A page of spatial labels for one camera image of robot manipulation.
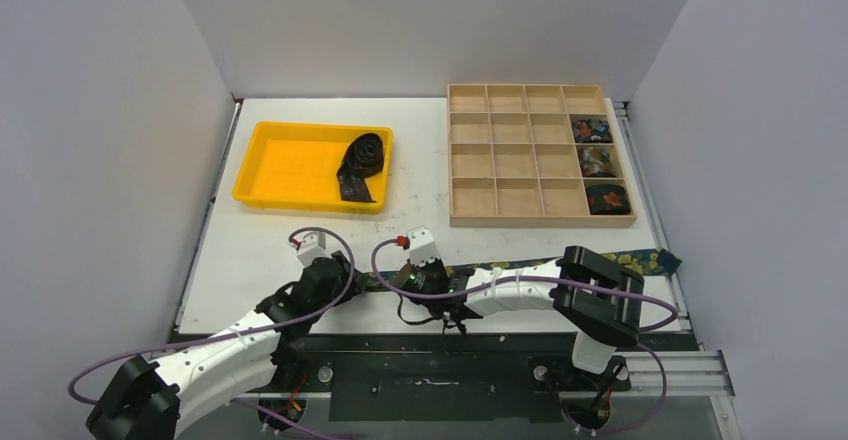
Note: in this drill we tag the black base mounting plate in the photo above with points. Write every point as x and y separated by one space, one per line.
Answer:
434 377

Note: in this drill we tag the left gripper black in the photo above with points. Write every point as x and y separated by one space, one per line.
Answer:
355 288

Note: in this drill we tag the wooden compartment box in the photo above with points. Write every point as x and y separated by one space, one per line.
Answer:
513 161

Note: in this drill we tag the blue yellow floral tie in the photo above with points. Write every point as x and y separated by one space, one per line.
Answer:
647 262

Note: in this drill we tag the yellow plastic tray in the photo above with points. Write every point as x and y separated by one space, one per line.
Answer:
292 166

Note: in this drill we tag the rolled tie top slot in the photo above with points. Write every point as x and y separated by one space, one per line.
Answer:
591 130

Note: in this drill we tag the black patterned tie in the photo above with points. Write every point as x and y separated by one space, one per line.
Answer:
363 158

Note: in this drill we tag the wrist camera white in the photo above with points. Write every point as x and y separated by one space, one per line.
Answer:
420 244
310 247

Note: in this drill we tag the rolled tie middle slot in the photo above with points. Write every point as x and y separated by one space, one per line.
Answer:
596 162

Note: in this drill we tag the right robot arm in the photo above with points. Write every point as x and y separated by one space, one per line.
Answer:
594 293

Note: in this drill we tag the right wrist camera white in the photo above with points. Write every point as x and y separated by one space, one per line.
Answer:
420 244

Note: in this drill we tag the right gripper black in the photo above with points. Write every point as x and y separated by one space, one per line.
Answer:
411 277

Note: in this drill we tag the rolled tie bottom slot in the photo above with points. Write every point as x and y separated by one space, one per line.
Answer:
608 199

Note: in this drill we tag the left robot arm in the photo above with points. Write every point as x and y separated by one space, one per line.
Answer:
159 399

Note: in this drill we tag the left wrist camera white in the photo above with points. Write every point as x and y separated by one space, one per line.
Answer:
310 247

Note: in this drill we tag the rolled tie slot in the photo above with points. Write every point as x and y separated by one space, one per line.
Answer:
608 199
596 162
591 130

